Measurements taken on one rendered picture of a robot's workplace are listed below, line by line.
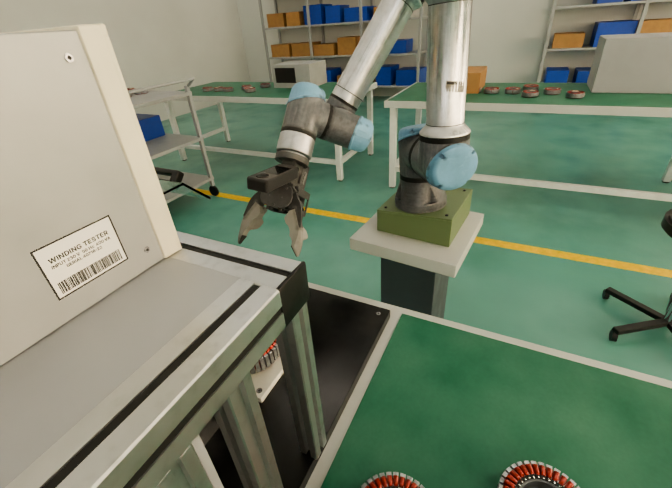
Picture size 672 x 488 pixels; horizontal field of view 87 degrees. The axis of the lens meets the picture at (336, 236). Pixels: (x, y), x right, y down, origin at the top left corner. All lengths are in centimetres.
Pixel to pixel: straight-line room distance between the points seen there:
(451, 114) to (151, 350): 74
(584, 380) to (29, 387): 75
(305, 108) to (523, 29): 630
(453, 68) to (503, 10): 612
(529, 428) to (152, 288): 58
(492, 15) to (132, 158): 676
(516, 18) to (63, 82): 677
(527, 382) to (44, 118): 74
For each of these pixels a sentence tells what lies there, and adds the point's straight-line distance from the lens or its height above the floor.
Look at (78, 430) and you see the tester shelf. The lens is 28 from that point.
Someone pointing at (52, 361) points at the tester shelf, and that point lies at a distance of 34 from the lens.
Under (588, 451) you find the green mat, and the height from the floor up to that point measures 75.
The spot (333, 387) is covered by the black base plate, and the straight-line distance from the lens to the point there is 67.
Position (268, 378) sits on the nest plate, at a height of 78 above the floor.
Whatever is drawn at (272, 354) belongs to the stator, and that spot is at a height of 81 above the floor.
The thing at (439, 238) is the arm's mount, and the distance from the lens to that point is 104.
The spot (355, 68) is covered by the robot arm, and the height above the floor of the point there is 121.
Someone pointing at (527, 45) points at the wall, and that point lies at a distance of 695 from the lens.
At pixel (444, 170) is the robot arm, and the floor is 100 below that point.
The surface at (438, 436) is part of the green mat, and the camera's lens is 65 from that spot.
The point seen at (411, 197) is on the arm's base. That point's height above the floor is 87.
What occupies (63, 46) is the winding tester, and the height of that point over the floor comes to 131.
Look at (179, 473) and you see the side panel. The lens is 32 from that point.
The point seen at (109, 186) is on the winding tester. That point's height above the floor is 120.
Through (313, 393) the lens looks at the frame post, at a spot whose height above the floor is 90.
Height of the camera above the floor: 131
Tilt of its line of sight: 31 degrees down
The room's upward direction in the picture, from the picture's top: 4 degrees counter-clockwise
